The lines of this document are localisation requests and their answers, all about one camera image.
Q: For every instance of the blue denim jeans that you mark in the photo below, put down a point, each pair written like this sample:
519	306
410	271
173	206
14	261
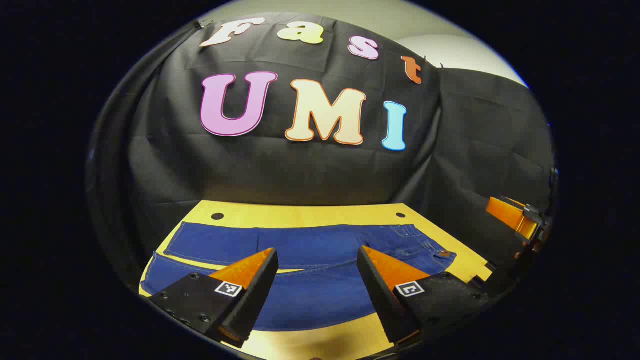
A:
310	245

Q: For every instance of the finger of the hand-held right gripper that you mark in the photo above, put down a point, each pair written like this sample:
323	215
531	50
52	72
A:
507	215

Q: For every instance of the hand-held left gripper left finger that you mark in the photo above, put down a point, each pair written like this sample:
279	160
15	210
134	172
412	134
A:
255	295

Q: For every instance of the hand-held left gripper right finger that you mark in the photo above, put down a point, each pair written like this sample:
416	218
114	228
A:
380	295

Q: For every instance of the black backdrop cloth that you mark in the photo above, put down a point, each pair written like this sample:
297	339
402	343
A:
310	170

